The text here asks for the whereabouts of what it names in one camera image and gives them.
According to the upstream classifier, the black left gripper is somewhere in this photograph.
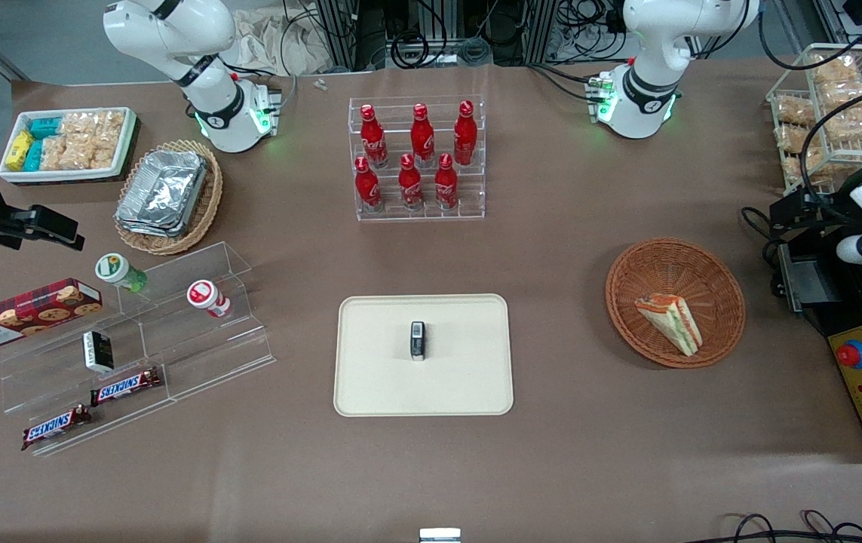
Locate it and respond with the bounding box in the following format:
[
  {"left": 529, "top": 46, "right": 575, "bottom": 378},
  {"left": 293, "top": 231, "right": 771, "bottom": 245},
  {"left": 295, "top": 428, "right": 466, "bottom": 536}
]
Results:
[{"left": 768, "top": 178, "right": 862, "bottom": 232}]

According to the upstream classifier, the aluminium foil tray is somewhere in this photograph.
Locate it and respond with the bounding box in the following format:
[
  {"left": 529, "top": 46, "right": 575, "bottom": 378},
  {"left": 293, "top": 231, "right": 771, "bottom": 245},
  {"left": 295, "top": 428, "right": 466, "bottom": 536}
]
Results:
[{"left": 115, "top": 149, "right": 210, "bottom": 239}]

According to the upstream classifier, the round brown wicker basket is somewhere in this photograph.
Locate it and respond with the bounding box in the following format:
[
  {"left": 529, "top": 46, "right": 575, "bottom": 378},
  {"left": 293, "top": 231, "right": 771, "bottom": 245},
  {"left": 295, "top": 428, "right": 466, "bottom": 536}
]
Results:
[{"left": 604, "top": 238, "right": 747, "bottom": 370}]

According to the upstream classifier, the wrapped triangle sandwich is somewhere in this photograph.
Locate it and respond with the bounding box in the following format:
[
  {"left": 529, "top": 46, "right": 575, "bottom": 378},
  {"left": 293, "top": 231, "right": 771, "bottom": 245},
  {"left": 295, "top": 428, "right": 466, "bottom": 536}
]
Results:
[{"left": 633, "top": 293, "right": 704, "bottom": 358}]

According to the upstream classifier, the light oval wicker basket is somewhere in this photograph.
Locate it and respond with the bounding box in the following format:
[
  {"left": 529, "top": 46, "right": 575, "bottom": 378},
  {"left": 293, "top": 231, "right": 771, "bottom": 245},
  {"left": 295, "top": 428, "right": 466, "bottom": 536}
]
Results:
[{"left": 113, "top": 140, "right": 224, "bottom": 256}]

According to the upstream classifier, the beige plastic serving tray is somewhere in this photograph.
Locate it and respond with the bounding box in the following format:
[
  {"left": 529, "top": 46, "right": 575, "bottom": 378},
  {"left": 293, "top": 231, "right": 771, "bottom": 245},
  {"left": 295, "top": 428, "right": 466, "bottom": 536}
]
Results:
[{"left": 333, "top": 293, "right": 515, "bottom": 418}]

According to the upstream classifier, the clear rice cracker bag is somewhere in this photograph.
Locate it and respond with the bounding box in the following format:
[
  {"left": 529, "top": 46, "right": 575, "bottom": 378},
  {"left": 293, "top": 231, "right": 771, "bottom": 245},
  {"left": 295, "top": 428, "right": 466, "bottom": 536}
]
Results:
[
  {"left": 823, "top": 81, "right": 862, "bottom": 144},
  {"left": 775, "top": 125, "right": 824, "bottom": 156},
  {"left": 91, "top": 110, "right": 127, "bottom": 149},
  {"left": 775, "top": 97, "right": 818, "bottom": 127},
  {"left": 81, "top": 140, "right": 119, "bottom": 171},
  {"left": 40, "top": 136, "right": 84, "bottom": 172},
  {"left": 60, "top": 112, "right": 96, "bottom": 141},
  {"left": 785, "top": 155, "right": 836, "bottom": 189},
  {"left": 810, "top": 53, "right": 861, "bottom": 86}
]

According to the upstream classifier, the grey black framed panel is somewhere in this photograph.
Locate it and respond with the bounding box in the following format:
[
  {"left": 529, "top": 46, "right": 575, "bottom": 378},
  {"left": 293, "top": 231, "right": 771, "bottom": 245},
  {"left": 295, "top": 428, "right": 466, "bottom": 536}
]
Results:
[{"left": 775, "top": 244, "right": 828, "bottom": 314}]

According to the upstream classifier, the yellow snack packet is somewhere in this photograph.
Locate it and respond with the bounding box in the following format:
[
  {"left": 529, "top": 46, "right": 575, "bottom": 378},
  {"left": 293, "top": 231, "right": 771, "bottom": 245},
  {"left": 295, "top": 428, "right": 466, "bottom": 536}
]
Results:
[{"left": 5, "top": 130, "right": 36, "bottom": 171}]

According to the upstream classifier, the green lid yogurt cup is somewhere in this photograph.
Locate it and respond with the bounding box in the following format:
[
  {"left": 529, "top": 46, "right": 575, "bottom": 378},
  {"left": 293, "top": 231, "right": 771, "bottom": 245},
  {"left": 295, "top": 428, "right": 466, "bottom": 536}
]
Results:
[{"left": 94, "top": 253, "right": 149, "bottom": 294}]

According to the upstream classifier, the red tartan cookie box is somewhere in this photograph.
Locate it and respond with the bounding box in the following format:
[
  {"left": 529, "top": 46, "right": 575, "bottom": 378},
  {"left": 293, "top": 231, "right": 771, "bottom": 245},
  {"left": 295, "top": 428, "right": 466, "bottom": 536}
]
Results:
[{"left": 0, "top": 278, "right": 104, "bottom": 354}]

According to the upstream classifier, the white plastic snack bin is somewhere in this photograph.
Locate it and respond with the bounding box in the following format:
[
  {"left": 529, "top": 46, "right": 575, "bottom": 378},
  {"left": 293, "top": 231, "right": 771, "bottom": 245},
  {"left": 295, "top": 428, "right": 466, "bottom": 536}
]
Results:
[{"left": 0, "top": 107, "right": 138, "bottom": 185}]

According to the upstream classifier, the small black white box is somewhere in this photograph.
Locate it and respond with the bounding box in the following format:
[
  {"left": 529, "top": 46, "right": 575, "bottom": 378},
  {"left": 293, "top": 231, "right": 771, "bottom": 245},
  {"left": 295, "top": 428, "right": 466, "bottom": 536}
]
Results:
[{"left": 82, "top": 330, "right": 115, "bottom": 375}]

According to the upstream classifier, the red lid yogurt cup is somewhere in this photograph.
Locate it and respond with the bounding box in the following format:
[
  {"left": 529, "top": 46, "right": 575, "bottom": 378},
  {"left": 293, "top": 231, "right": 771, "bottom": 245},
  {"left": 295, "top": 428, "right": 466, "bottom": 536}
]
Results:
[{"left": 186, "top": 279, "right": 234, "bottom": 320}]

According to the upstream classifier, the Snickers chocolate bar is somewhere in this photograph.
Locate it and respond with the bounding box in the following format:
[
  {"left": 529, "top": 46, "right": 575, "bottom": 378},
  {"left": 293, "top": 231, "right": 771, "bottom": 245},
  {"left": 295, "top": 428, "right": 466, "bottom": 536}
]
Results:
[
  {"left": 90, "top": 367, "right": 163, "bottom": 407},
  {"left": 20, "top": 404, "right": 93, "bottom": 452}
]

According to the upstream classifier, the clear acrylic tiered shelf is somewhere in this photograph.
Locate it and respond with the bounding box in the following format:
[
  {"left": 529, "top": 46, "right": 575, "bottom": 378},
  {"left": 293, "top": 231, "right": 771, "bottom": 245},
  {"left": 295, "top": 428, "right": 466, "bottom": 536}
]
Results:
[{"left": 0, "top": 241, "right": 278, "bottom": 458}]

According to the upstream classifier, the crumpled beige cloth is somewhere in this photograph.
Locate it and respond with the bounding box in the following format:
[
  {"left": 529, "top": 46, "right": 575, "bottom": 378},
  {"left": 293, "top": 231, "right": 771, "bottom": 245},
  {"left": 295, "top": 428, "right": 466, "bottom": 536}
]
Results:
[{"left": 229, "top": 6, "right": 335, "bottom": 78}]

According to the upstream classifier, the clear acrylic bottle rack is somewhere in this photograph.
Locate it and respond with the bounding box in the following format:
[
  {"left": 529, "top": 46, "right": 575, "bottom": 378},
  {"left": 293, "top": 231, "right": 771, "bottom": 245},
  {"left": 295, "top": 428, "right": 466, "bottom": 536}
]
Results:
[{"left": 348, "top": 95, "right": 487, "bottom": 222}]

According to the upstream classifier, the red cola bottle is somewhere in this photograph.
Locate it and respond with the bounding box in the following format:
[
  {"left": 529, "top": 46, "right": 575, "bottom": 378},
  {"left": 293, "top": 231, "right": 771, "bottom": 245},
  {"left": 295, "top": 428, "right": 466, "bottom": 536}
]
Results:
[
  {"left": 354, "top": 155, "right": 385, "bottom": 214},
  {"left": 359, "top": 103, "right": 391, "bottom": 169},
  {"left": 410, "top": 103, "right": 437, "bottom": 169},
  {"left": 433, "top": 152, "right": 460, "bottom": 212},
  {"left": 452, "top": 100, "right": 480, "bottom": 167},
  {"left": 397, "top": 153, "right": 425, "bottom": 213}
]

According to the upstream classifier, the brown table cover sheet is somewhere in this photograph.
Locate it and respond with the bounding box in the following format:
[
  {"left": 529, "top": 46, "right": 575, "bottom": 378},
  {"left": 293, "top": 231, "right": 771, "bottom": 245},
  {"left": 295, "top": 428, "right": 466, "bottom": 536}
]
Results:
[{"left": 0, "top": 59, "right": 862, "bottom": 543}]

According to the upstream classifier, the black looped cable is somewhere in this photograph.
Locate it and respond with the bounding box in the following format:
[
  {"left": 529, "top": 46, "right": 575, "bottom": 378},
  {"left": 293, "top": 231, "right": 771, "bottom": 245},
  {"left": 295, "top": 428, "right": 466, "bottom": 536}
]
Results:
[{"left": 738, "top": 204, "right": 787, "bottom": 266}]

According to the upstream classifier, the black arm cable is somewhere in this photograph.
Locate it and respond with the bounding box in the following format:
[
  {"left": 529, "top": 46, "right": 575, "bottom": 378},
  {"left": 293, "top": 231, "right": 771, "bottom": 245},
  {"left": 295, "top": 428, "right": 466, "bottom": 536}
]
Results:
[{"left": 799, "top": 74, "right": 862, "bottom": 203}]

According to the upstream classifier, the white wire rack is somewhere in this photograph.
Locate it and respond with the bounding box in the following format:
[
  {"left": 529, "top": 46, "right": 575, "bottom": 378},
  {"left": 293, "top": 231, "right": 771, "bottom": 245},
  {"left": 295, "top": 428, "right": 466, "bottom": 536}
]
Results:
[{"left": 765, "top": 43, "right": 862, "bottom": 195}]

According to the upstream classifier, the black floor cable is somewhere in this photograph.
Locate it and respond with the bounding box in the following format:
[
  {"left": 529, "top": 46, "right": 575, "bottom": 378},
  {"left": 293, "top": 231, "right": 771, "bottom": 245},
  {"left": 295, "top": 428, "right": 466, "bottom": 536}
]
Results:
[{"left": 701, "top": 511, "right": 862, "bottom": 543}]

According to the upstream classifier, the aluminium frame rack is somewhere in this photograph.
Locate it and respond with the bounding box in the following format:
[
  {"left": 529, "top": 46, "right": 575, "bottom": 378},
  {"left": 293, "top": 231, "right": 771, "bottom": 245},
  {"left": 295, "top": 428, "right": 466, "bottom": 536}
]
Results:
[{"left": 314, "top": 0, "right": 373, "bottom": 72}]

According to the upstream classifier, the coiled black cable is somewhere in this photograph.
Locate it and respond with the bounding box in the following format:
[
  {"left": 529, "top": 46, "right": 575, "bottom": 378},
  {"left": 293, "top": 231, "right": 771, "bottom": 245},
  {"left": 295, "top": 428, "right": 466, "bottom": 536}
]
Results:
[{"left": 388, "top": 29, "right": 433, "bottom": 71}]

